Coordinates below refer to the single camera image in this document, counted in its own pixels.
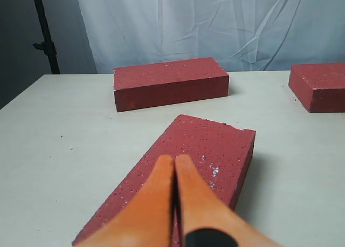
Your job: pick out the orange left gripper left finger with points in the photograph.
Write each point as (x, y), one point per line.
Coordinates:
(147, 219)

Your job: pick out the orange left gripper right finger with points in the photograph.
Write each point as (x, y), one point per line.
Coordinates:
(204, 219)

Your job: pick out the red brick chipped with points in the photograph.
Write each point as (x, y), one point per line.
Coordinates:
(221, 153)

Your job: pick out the red brick second row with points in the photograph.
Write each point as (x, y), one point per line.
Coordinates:
(319, 87)

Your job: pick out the red brick far left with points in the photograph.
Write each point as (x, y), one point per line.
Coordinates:
(166, 83)

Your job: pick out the white backdrop cloth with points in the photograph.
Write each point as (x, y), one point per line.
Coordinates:
(241, 35)

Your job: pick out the black light stand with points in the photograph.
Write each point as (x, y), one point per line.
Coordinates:
(47, 45)

